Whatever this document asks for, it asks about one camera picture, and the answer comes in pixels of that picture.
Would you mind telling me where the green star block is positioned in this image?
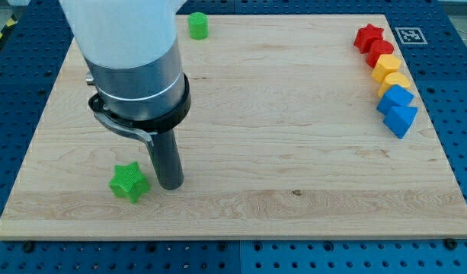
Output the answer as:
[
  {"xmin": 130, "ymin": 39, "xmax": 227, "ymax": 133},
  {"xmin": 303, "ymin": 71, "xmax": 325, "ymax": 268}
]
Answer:
[{"xmin": 109, "ymin": 161, "xmax": 150, "ymax": 203}]

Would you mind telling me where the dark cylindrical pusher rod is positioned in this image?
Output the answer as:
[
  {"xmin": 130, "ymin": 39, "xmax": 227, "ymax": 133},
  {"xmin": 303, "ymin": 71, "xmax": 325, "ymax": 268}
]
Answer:
[{"xmin": 146, "ymin": 129, "xmax": 184, "ymax": 190}]

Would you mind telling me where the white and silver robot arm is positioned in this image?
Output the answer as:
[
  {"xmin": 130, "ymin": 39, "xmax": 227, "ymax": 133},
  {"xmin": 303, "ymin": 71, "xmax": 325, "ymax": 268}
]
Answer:
[{"xmin": 59, "ymin": 0, "xmax": 191, "ymax": 190}]

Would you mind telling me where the blue triangular block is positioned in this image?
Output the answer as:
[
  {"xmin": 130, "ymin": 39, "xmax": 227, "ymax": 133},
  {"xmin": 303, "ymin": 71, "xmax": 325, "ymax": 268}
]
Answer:
[{"xmin": 383, "ymin": 107, "xmax": 418, "ymax": 139}]

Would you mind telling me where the light wooden board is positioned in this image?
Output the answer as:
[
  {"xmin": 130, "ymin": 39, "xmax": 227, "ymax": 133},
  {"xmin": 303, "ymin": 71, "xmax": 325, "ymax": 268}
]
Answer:
[{"xmin": 0, "ymin": 14, "xmax": 467, "ymax": 241}]

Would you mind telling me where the red star block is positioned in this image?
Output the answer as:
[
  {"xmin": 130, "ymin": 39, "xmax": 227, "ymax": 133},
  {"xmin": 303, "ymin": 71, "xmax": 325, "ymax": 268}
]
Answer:
[{"xmin": 353, "ymin": 24, "xmax": 384, "ymax": 54}]

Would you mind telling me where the yellow cube block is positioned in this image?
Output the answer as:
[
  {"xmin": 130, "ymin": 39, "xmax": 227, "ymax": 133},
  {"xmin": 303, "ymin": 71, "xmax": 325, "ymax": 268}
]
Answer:
[{"xmin": 372, "ymin": 54, "xmax": 402, "ymax": 83}]

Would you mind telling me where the green cylinder block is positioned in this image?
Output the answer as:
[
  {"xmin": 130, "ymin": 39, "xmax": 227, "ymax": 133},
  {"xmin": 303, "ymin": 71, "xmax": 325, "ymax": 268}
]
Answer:
[{"xmin": 187, "ymin": 12, "xmax": 209, "ymax": 40}]

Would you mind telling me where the red cylinder block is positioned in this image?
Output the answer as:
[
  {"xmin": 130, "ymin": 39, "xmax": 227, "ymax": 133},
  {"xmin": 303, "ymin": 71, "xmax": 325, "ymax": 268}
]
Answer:
[{"xmin": 366, "ymin": 40, "xmax": 394, "ymax": 68}]

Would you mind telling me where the black clamp ring flange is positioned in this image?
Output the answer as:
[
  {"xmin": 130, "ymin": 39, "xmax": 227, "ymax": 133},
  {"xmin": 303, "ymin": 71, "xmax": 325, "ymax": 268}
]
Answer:
[{"xmin": 88, "ymin": 74, "xmax": 191, "ymax": 147}]

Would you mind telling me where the blue cube block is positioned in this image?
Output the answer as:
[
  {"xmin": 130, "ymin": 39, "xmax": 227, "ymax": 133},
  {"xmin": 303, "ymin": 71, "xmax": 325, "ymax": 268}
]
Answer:
[{"xmin": 377, "ymin": 84, "xmax": 414, "ymax": 115}]

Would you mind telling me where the yellow cylinder block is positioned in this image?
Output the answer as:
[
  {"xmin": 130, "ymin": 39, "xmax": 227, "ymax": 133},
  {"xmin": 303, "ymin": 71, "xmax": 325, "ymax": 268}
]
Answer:
[{"xmin": 377, "ymin": 72, "xmax": 411, "ymax": 98}]

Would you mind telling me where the black and white fiducial tag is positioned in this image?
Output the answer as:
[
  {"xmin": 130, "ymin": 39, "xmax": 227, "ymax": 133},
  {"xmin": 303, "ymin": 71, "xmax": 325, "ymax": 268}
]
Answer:
[{"xmin": 395, "ymin": 27, "xmax": 427, "ymax": 45}]

